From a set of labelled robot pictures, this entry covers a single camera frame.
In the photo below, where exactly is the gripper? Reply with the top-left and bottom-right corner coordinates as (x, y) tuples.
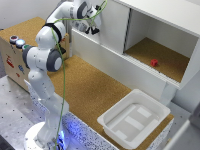
(87, 12), (103, 32)

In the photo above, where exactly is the white sliding door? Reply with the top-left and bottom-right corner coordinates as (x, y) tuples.
(96, 0), (132, 55)

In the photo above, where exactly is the white cabinet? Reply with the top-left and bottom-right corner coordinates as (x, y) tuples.
(70, 0), (200, 108)

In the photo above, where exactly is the pink block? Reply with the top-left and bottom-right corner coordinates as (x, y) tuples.
(150, 58), (160, 68)

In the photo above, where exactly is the green button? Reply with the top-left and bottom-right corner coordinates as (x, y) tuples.
(21, 44), (31, 51)

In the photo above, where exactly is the blue button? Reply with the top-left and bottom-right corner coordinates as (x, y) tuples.
(15, 38), (27, 49)

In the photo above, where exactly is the red button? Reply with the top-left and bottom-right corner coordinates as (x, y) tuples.
(9, 34), (20, 45)

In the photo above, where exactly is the white plastic box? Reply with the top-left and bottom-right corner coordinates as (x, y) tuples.
(96, 88), (172, 150)

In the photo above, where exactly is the black drawer handle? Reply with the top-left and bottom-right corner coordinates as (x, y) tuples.
(59, 46), (69, 60)

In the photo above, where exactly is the green cable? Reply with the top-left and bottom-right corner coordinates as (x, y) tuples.
(49, 0), (109, 150)

